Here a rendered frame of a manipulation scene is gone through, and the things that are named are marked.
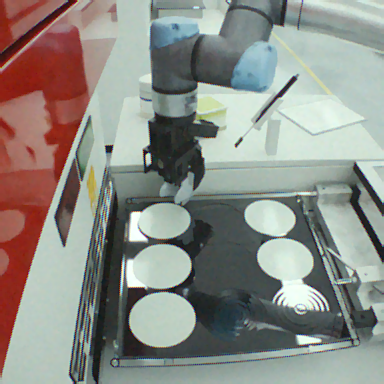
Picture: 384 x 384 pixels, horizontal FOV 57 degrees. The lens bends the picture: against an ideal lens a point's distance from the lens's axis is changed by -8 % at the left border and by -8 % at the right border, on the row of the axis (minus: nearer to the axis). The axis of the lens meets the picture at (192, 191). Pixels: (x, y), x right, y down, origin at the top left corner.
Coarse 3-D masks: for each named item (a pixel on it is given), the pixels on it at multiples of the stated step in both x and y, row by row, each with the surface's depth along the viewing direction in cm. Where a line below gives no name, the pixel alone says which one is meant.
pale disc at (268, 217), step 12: (252, 204) 76; (264, 204) 76; (276, 204) 76; (252, 216) 74; (264, 216) 74; (276, 216) 74; (288, 216) 74; (264, 228) 71; (276, 228) 71; (288, 228) 71
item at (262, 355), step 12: (288, 348) 51; (300, 348) 50; (324, 348) 50; (336, 348) 50; (120, 360) 49; (132, 360) 49; (144, 360) 49; (156, 360) 49; (168, 360) 49; (180, 360) 49; (192, 360) 49; (204, 360) 49; (216, 360) 49; (228, 360) 50; (240, 360) 50; (252, 360) 50
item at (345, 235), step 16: (320, 208) 79; (336, 208) 78; (352, 208) 78; (320, 224) 78; (336, 224) 74; (352, 224) 74; (336, 240) 71; (352, 240) 71; (368, 240) 71; (352, 256) 67; (368, 256) 67; (352, 272) 64; (352, 288) 62; (368, 304) 58; (368, 336) 55
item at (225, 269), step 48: (144, 240) 68; (192, 240) 69; (240, 240) 68; (144, 288) 60; (192, 288) 60; (240, 288) 60; (288, 288) 60; (192, 336) 53; (240, 336) 53; (288, 336) 52; (336, 336) 52
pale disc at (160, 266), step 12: (144, 252) 66; (156, 252) 66; (168, 252) 66; (180, 252) 66; (144, 264) 64; (156, 264) 64; (168, 264) 64; (180, 264) 64; (144, 276) 62; (156, 276) 62; (168, 276) 62; (180, 276) 62
